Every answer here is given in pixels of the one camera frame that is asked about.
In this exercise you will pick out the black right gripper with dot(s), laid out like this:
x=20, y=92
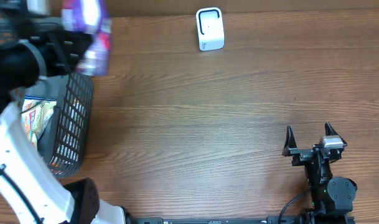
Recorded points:
x=301, y=155

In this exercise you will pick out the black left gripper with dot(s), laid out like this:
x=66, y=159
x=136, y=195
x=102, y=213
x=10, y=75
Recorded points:
x=49, y=39

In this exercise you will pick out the red purple pad packet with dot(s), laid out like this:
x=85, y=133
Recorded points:
x=90, y=17

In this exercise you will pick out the yellow snack packet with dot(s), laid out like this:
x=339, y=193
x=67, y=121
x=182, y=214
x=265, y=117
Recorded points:
x=36, y=115

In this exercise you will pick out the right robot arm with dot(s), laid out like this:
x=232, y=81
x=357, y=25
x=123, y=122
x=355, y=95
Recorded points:
x=332, y=197

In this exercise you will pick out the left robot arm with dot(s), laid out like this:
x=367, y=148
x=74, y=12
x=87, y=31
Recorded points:
x=26, y=183

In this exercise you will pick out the white barcode scanner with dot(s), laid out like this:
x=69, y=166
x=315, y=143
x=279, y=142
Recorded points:
x=210, y=29

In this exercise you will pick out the dark grey plastic basket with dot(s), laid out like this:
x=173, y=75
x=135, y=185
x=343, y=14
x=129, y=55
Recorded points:
x=68, y=124

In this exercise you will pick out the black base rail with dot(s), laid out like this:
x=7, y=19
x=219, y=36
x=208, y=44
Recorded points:
x=267, y=220

